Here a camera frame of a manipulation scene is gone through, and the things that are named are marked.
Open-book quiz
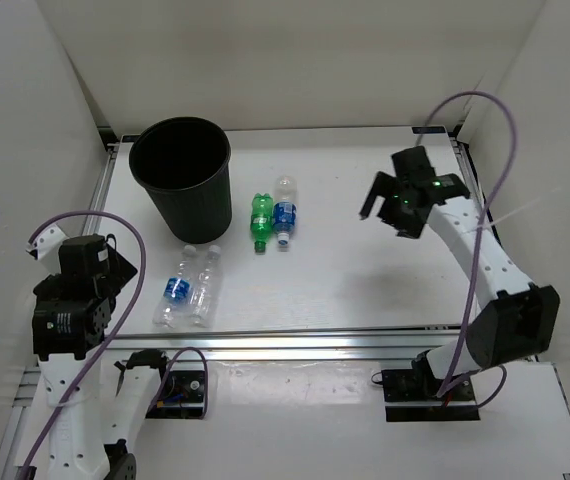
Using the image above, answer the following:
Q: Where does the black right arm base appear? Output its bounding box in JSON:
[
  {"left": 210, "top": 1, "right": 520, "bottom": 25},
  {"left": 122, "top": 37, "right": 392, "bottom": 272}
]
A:
[{"left": 371, "top": 367, "right": 481, "bottom": 423}]

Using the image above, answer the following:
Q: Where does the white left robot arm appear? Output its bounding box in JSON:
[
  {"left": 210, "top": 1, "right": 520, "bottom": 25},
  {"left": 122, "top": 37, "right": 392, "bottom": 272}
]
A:
[{"left": 17, "top": 223, "right": 175, "bottom": 479}]

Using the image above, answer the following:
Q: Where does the clear water bottle blue label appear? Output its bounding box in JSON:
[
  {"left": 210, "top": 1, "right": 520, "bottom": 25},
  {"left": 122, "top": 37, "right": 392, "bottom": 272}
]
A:
[{"left": 152, "top": 245, "right": 198, "bottom": 328}]

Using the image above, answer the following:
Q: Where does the black plastic waste bin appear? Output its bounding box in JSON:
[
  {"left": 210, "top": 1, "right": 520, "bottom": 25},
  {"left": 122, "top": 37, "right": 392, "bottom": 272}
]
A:
[{"left": 129, "top": 117, "right": 232, "bottom": 244}]

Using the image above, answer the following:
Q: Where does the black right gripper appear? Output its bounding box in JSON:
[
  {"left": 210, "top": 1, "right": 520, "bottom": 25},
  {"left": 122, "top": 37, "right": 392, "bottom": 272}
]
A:
[{"left": 360, "top": 172, "right": 426, "bottom": 240}]

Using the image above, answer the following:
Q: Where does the aluminium table front rail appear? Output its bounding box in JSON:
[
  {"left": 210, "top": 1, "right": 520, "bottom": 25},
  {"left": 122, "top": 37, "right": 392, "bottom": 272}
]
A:
[{"left": 109, "top": 326, "right": 459, "bottom": 362}]

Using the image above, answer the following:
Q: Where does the green plastic soda bottle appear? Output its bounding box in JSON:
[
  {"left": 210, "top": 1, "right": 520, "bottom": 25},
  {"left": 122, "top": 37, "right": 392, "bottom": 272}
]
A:
[{"left": 250, "top": 193, "right": 274, "bottom": 254}]

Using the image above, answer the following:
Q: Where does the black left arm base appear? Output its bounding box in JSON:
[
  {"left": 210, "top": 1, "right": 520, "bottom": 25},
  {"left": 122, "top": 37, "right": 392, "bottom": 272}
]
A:
[{"left": 146, "top": 370, "right": 208, "bottom": 420}]

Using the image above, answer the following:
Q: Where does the clear unlabelled water bottle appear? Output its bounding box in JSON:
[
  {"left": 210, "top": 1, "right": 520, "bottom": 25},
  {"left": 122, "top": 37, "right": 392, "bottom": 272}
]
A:
[{"left": 189, "top": 245, "right": 223, "bottom": 328}]

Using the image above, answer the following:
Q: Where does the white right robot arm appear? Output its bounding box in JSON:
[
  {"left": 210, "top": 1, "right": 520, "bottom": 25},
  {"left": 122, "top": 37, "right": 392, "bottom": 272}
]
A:
[{"left": 360, "top": 146, "right": 560, "bottom": 400}]

